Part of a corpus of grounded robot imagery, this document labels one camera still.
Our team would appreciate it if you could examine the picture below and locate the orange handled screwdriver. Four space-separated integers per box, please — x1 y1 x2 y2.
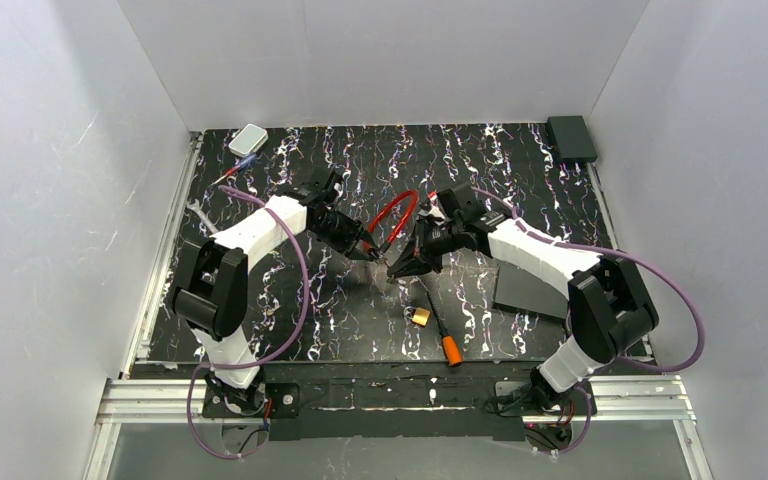
425 290 463 368

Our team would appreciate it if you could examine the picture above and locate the red cable lock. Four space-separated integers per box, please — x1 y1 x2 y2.
364 190 420 256

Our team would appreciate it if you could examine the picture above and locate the black box in corner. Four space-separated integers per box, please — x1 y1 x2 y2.
546 115 598 165

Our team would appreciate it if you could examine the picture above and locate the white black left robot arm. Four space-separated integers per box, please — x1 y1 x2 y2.
170 168 380 414

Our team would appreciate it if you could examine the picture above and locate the aluminium frame rail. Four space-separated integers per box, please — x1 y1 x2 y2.
86 124 699 479

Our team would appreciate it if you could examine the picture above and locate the blue red pen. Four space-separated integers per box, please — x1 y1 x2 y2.
210 153 259 187

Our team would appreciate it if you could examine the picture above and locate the brass padlock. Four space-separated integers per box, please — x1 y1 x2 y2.
403 306 432 328

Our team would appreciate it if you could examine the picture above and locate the small silver wrench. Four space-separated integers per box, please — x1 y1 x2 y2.
185 199 218 235

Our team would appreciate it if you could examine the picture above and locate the white rectangular box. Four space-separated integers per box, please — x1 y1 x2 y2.
228 123 268 157

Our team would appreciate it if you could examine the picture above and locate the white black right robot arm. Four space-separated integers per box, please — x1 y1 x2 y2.
387 184 659 415

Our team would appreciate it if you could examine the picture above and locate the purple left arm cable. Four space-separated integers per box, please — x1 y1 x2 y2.
185 185 312 462

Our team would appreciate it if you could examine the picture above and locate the dark grey flat plate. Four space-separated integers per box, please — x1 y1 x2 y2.
492 263 567 323

